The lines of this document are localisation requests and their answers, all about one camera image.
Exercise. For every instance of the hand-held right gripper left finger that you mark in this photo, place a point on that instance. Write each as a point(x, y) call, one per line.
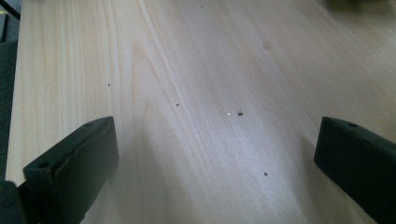
point(77, 168)

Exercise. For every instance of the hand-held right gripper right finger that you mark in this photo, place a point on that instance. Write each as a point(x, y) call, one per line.
point(358, 161)

